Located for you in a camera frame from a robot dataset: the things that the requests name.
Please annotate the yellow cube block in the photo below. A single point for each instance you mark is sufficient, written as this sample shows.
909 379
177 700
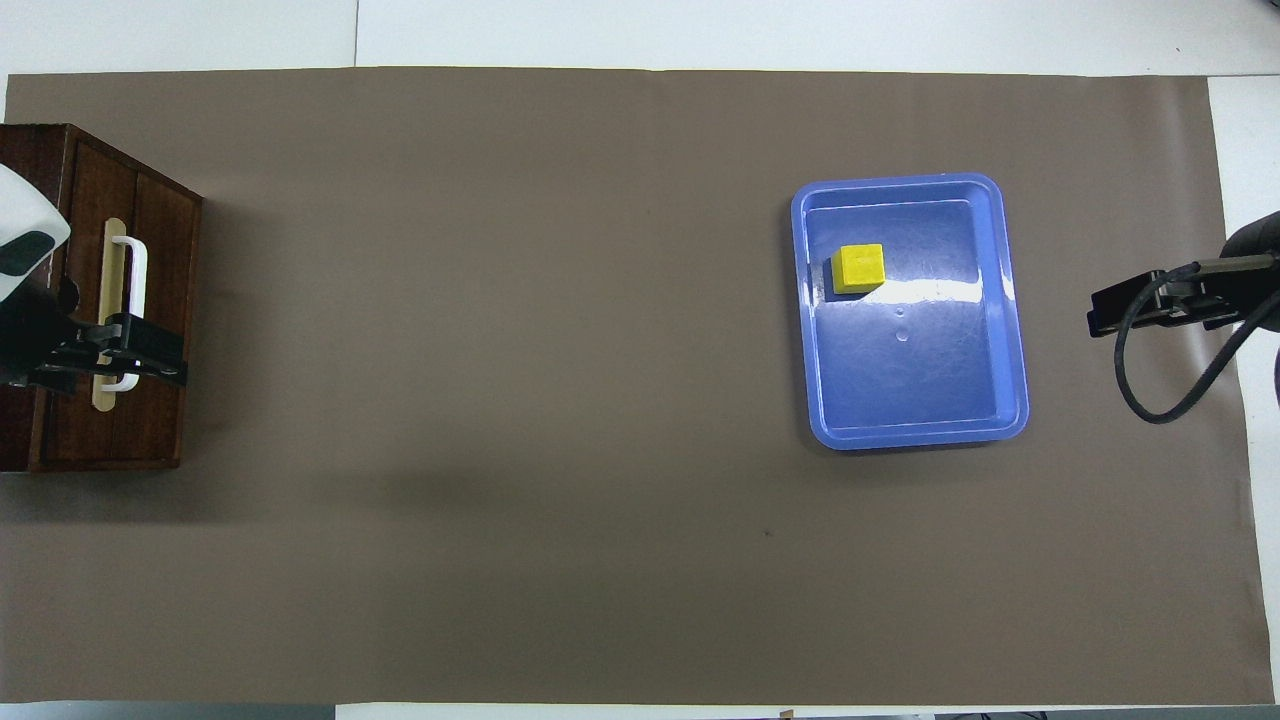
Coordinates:
860 268

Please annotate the wooden drawer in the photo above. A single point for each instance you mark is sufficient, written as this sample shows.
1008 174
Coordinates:
165 260

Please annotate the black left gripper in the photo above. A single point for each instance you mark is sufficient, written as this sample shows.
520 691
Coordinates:
45 345

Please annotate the brown table mat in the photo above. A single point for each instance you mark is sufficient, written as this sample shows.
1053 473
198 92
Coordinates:
550 400

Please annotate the blue plastic tray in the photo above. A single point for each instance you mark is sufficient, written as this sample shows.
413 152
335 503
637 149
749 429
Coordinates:
920 370

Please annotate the dark wooden drawer cabinet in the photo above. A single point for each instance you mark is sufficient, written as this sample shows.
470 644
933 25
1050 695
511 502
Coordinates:
40 150

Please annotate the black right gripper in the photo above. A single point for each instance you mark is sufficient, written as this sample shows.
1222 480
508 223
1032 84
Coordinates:
1215 295

